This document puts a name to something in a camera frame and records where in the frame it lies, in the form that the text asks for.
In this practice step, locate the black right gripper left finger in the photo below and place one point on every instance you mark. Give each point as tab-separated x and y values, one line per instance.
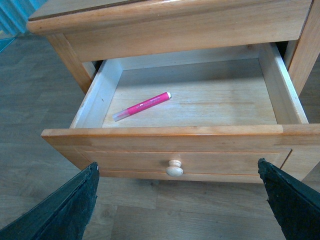
63	215

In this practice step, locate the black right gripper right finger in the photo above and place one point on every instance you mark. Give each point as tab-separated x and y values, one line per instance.
295	205

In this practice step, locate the wooden drawer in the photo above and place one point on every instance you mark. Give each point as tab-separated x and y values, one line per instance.
229	107

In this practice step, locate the wooden nightstand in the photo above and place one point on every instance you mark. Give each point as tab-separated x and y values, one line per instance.
85	31

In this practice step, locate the pink marker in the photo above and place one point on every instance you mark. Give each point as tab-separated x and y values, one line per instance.
149	103

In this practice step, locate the teal curtain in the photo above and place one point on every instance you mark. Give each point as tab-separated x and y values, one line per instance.
14	15

